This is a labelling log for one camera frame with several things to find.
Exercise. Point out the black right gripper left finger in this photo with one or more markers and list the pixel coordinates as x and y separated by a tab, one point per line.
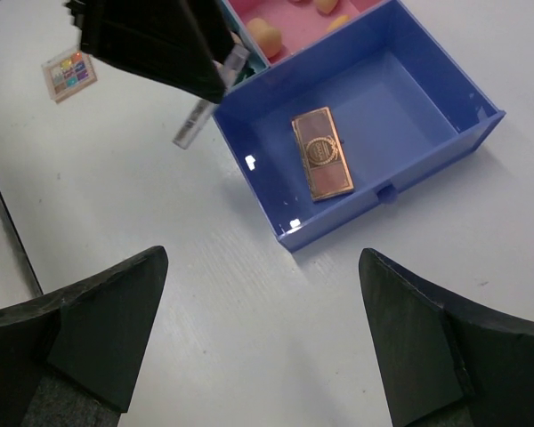
92	334

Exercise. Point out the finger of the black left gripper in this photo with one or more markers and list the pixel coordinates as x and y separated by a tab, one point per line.
159	27
192	72

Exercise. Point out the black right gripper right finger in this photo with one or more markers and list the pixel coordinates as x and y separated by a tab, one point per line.
445	360

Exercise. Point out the silver eyeshadow palette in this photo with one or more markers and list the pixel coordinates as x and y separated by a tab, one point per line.
204	109

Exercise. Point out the beige gourd sponge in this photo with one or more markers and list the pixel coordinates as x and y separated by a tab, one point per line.
326	6
267	37

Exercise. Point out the colourful eyeshadow palette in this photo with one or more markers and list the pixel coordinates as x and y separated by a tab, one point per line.
68	73

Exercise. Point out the orange teardrop sponge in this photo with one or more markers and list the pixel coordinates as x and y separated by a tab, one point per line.
338	22

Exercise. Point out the three-colour blush palette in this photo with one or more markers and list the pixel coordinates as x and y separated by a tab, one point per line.
324	163

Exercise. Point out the peach round puff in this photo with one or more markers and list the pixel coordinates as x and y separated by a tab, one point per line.
236	38

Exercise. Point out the green puff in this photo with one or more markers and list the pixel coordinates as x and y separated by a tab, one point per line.
246	72

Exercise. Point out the light blue plastic bin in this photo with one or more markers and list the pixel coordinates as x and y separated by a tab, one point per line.
255	58

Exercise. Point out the pink plastic bin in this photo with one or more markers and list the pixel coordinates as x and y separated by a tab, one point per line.
300	23

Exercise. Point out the purple plastic bin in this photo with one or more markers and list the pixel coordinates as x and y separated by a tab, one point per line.
402	109

